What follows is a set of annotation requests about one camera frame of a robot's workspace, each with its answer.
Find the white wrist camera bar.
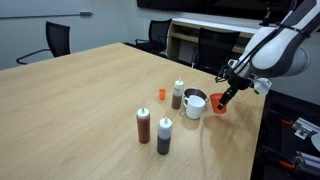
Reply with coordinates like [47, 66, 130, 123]
[252, 77, 273, 97]

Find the silver metal pot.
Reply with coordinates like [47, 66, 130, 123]
[183, 87, 210, 104]

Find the silver metal rail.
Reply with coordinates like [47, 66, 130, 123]
[294, 149, 320, 176]

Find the black clamp with orange handle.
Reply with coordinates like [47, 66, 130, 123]
[261, 144, 297, 171]
[263, 109, 294, 128]

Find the small orange cup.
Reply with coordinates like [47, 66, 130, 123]
[158, 88, 167, 101]

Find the dark sauce squeeze bottle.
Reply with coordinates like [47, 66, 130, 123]
[156, 116, 174, 156]

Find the white round disc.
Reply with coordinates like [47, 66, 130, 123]
[310, 132, 320, 153]

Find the large orange plastic cup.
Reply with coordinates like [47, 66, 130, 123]
[209, 92, 228, 115]

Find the silver metal bracket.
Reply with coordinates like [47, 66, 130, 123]
[290, 116, 320, 141]

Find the black wall screen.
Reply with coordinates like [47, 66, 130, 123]
[136, 0, 298, 24]

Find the white whiteboard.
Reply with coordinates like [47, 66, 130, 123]
[0, 0, 94, 18]

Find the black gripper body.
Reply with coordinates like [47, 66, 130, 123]
[226, 73, 254, 92]

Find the brown sauce squeeze bottle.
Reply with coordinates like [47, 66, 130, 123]
[171, 78, 185, 110]

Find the white ceramic mug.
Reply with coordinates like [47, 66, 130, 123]
[182, 94, 207, 121]

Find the black chair with metal legs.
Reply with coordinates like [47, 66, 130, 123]
[190, 27, 242, 79]

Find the black office chair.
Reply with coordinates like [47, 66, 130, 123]
[134, 18, 173, 56]
[15, 20, 72, 65]

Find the red sauce squeeze bottle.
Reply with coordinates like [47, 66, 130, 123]
[135, 107, 151, 145]

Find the wooden side desk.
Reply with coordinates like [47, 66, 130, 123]
[166, 17, 271, 88]

